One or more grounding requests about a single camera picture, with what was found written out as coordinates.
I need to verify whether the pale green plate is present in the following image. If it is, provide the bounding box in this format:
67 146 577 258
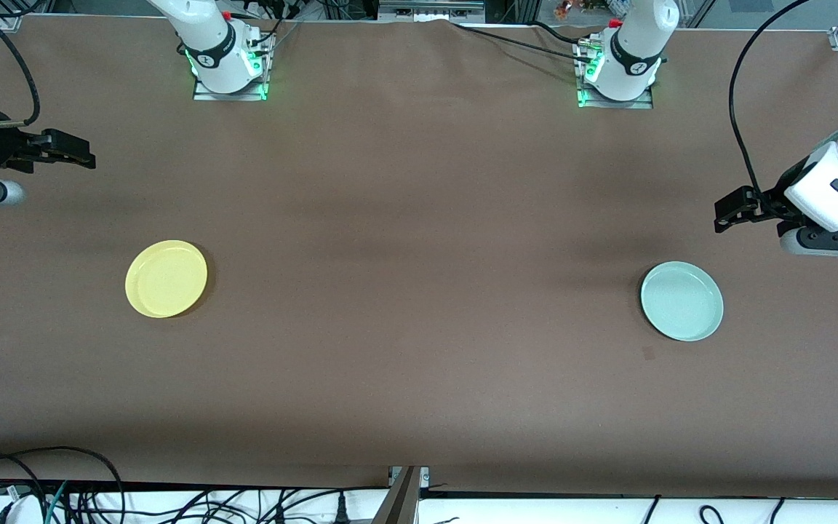
640 261 724 342

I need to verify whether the yellow plate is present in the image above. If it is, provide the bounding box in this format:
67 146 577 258
125 240 209 319

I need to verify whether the brown table cover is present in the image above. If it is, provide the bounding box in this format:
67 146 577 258
0 15 838 500

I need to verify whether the white lower shelf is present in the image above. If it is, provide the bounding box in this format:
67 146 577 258
0 486 838 524

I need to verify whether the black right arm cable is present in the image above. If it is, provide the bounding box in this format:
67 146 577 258
0 0 41 129

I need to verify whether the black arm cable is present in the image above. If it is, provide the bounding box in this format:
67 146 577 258
0 0 41 129
728 0 816 196

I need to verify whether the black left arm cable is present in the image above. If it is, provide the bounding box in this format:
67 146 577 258
728 0 816 196

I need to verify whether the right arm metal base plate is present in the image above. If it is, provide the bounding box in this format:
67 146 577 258
192 33 269 101

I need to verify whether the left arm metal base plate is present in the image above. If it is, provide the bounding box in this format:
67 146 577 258
575 40 655 110

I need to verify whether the long black base cable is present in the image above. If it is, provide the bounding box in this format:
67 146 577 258
451 20 588 60

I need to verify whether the black looped cable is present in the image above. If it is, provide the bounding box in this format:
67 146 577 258
0 446 126 524

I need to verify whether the green cable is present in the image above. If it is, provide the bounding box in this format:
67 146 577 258
45 480 69 524

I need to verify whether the metal rail box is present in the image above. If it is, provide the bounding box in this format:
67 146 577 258
378 0 486 23

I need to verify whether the black cable bundle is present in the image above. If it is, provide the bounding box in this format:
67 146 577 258
70 486 334 524

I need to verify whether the aluminium profile post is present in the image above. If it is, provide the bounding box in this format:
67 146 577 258
374 466 431 524

